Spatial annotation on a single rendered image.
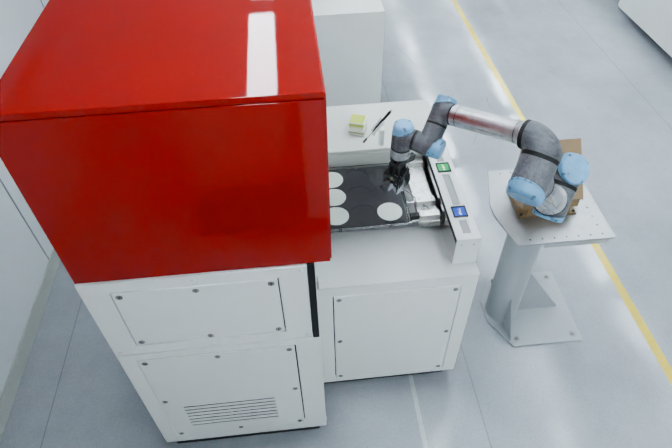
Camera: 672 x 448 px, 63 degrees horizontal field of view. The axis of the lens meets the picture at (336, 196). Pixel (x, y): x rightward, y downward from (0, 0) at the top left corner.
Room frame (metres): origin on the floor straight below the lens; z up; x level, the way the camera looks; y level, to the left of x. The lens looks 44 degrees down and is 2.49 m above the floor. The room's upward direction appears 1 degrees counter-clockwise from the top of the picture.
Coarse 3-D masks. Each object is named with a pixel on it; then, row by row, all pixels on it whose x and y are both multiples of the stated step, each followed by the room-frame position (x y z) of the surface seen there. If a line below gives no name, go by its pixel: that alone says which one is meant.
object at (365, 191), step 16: (352, 176) 1.74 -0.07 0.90; (368, 176) 1.74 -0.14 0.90; (352, 192) 1.64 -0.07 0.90; (368, 192) 1.64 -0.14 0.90; (384, 192) 1.63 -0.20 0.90; (400, 192) 1.63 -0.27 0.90; (352, 208) 1.54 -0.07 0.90; (368, 208) 1.54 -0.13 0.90; (352, 224) 1.46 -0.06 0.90; (368, 224) 1.45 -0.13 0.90
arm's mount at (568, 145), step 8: (568, 144) 1.69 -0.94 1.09; (576, 144) 1.70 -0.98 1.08; (520, 152) 1.69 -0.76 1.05; (576, 152) 1.67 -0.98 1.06; (576, 192) 1.57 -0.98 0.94; (512, 200) 1.64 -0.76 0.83; (576, 200) 1.56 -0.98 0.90; (520, 208) 1.57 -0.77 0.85; (528, 208) 1.55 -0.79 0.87; (520, 216) 1.54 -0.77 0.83; (528, 216) 1.54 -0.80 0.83; (536, 216) 1.55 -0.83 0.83
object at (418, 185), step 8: (416, 168) 1.80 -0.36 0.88; (416, 176) 1.75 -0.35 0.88; (424, 176) 1.75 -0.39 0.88; (408, 184) 1.72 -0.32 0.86; (416, 184) 1.70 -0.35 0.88; (424, 184) 1.70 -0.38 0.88; (416, 192) 1.65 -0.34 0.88; (424, 192) 1.65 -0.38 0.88; (416, 208) 1.56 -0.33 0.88; (424, 208) 1.55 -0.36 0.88; (432, 208) 1.55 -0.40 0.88; (424, 224) 1.48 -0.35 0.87; (432, 224) 1.48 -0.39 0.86
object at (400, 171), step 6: (390, 162) 1.52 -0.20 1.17; (396, 162) 1.54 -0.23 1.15; (402, 162) 1.51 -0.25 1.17; (390, 168) 1.52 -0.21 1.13; (396, 168) 1.53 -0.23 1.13; (402, 168) 1.55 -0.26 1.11; (408, 168) 1.56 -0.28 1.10; (384, 174) 1.52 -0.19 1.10; (390, 174) 1.51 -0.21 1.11; (396, 174) 1.51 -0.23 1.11; (402, 174) 1.51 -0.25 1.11; (384, 180) 1.53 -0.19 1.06; (390, 180) 1.53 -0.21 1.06; (396, 180) 1.50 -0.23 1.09; (402, 180) 1.51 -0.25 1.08; (396, 186) 1.50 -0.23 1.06
